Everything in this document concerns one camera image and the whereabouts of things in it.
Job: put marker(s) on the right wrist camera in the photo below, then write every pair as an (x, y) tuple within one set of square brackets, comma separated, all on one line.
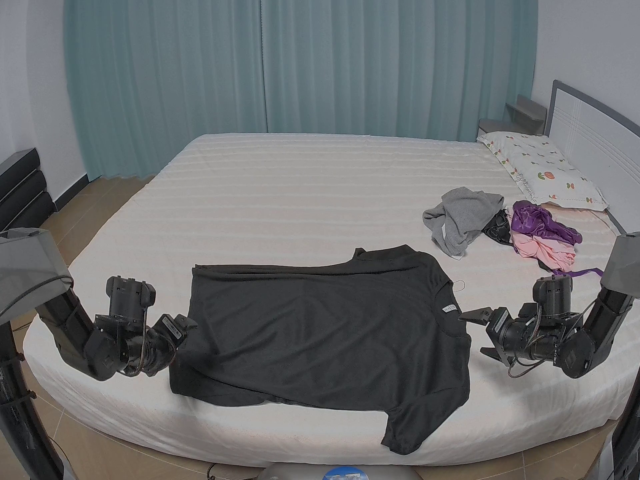
[(527, 313)]

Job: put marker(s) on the black T-shirt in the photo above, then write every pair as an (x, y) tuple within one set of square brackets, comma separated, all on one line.
[(320, 333)]

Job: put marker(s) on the blue-green curtain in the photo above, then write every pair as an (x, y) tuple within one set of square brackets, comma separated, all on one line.
[(165, 68), (400, 53)]

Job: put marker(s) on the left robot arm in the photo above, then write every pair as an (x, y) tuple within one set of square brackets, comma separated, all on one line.
[(30, 268)]

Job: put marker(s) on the pink garment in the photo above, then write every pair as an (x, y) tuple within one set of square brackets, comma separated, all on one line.
[(540, 250)]

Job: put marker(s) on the grey bedside table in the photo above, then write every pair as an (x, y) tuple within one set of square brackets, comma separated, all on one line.
[(495, 127)]

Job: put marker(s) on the white printed pillow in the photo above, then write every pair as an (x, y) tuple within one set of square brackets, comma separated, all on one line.
[(545, 168)]

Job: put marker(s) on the grey garment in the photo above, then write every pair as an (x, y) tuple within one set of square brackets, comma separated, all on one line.
[(462, 213)]

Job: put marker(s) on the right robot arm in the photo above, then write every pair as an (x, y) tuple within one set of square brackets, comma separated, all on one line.
[(622, 263)]

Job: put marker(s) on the black shiny garment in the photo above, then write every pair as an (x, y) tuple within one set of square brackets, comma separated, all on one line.
[(497, 228)]

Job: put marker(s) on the bed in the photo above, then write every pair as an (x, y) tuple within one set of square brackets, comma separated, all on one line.
[(275, 193)]

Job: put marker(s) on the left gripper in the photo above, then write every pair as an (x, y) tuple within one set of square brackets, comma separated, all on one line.
[(160, 348)]

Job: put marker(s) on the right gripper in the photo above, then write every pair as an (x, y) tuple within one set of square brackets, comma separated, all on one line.
[(520, 340)]

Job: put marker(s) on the black chest of drawers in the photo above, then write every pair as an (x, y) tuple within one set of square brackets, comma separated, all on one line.
[(22, 193)]

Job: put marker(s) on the purple satin garment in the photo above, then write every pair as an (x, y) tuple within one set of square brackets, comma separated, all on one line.
[(532, 218)]

